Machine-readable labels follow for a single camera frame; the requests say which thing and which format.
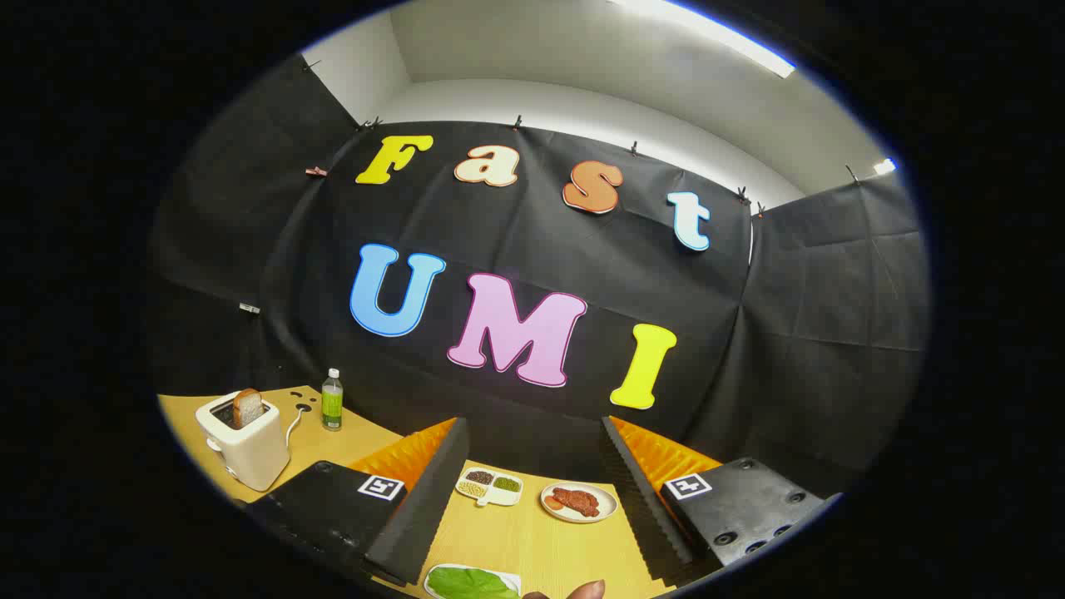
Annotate black backdrop cloth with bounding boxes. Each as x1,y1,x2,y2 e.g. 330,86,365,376
146,54,931,500

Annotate white divided dish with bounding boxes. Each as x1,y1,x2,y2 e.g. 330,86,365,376
455,468,525,508

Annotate red cooked meat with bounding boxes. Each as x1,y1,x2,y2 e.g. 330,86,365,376
547,488,602,518

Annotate green lettuce leaf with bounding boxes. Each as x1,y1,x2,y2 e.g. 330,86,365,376
427,567,521,599

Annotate round plate with meat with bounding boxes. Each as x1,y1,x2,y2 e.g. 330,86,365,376
540,482,619,524

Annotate toasted bread slice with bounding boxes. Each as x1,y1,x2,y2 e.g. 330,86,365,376
232,388,265,429

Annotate green label drink bottle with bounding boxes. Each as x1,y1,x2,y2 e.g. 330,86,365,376
321,369,344,432

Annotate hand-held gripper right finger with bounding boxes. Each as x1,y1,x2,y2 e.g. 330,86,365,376
601,414,843,583

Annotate white plate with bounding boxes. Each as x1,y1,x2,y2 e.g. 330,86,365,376
423,563,523,599

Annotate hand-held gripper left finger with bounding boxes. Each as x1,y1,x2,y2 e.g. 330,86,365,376
245,416,471,587

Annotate white toaster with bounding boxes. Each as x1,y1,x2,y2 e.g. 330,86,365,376
196,389,292,492

